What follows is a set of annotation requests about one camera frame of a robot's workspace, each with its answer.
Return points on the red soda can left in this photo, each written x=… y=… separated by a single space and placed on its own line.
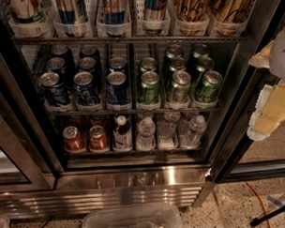
x=73 y=139

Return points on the stainless steel fridge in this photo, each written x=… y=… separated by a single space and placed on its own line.
x=52 y=182

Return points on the red bull can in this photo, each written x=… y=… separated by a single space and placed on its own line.
x=72 y=11
x=154 y=10
x=114 y=10

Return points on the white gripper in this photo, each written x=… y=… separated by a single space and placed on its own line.
x=284 y=50

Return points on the green can front middle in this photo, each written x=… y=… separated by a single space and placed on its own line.
x=178 y=87

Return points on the black stand leg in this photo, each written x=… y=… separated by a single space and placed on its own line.
x=255 y=222

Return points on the blue pepsi can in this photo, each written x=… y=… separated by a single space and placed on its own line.
x=54 y=89
x=85 y=88
x=117 y=88

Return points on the blue pepsi can front left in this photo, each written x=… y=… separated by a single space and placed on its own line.
x=54 y=89

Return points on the middle wire shelf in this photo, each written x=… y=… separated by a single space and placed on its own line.
x=137 y=111

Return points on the green can front left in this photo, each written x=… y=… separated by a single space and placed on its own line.
x=149 y=88

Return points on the gold can left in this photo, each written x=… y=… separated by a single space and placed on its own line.
x=190 y=11

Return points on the white patterned tall can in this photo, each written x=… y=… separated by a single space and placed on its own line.
x=26 y=11

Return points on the clear plastic bin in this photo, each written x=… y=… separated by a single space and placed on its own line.
x=137 y=216

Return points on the red soda can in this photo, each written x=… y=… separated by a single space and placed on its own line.
x=73 y=139
x=97 y=138

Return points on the clear water bottle right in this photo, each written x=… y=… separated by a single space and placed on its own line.
x=195 y=131

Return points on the top wire shelf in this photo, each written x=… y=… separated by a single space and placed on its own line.
x=130 y=40

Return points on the gold can right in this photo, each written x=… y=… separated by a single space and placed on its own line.
x=230 y=11

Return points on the blue pepsi can front middle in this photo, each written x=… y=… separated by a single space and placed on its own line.
x=85 y=88

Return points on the wire shelf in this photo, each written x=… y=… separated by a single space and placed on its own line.
x=130 y=40
x=137 y=111

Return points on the clear water bottle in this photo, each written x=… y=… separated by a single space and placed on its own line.
x=195 y=131
x=145 y=134

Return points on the blue pepsi can front right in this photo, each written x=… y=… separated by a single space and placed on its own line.
x=117 y=88

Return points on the green can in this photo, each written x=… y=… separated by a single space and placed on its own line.
x=208 y=87
x=178 y=87
x=149 y=88

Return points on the red soda can right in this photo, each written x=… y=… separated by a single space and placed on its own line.
x=97 y=138

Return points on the clear water bottle left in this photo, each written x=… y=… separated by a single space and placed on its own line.
x=145 y=134

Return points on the dark juice bottle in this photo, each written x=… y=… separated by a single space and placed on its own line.
x=122 y=137

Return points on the gold can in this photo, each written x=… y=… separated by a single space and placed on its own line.
x=190 y=11
x=230 y=11

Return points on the green can front right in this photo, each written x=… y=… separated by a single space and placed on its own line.
x=208 y=87

